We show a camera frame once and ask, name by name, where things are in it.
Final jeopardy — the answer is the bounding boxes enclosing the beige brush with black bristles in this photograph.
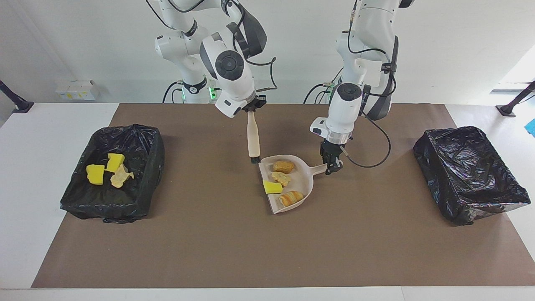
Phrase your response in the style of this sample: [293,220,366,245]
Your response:
[247,109,262,165]

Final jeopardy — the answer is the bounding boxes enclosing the brown table mat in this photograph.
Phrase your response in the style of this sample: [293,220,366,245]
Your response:
[31,103,535,289]

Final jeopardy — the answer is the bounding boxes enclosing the white wall socket boxes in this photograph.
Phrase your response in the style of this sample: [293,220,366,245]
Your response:
[55,79,100,101]

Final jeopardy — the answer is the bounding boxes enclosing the brown bread roll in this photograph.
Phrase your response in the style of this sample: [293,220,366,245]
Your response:
[272,160,296,175]

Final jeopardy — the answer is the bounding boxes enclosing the notched yellow sponge piece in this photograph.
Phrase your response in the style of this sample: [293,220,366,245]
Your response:
[105,153,126,173]

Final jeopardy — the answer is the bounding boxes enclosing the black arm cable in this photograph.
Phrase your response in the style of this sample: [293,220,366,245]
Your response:
[342,0,398,169]
[146,0,279,93]

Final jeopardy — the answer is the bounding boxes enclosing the black stand pole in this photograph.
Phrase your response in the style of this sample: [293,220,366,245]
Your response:
[495,80,535,117]
[0,80,35,114]

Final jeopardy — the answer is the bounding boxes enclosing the orange bread scrap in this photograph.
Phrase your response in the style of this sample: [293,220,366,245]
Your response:
[110,164,135,189]

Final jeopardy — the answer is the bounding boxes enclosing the bin with black liner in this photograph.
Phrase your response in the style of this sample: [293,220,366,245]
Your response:
[413,125,532,227]
[60,124,166,224]

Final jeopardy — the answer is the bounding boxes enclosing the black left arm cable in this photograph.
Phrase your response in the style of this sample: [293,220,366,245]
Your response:
[342,0,398,169]

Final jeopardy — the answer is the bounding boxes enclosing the black base power cable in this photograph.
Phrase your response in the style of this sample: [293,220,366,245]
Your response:
[162,80,185,104]
[303,68,344,104]

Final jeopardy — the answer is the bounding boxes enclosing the beige plastic dustpan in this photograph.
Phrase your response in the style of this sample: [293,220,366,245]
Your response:
[257,154,329,215]

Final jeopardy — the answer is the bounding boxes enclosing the beige sponge lump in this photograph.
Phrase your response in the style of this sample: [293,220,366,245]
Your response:
[271,171,292,187]
[278,190,305,208]

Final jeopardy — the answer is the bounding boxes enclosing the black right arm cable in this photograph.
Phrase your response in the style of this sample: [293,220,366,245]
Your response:
[146,0,279,93]

